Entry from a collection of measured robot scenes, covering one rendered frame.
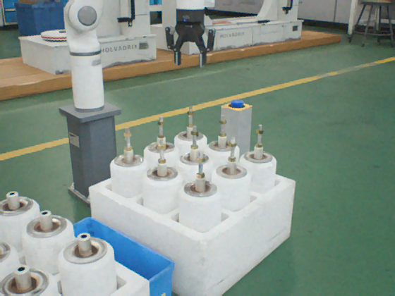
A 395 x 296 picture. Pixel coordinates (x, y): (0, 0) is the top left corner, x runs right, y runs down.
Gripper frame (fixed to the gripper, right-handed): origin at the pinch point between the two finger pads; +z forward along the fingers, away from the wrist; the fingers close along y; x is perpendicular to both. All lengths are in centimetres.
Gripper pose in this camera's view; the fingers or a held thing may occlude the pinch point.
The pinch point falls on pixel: (190, 61)
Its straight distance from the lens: 121.9
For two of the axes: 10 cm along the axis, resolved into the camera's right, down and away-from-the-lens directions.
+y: 9.3, 1.4, -3.3
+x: 3.6, -3.5, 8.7
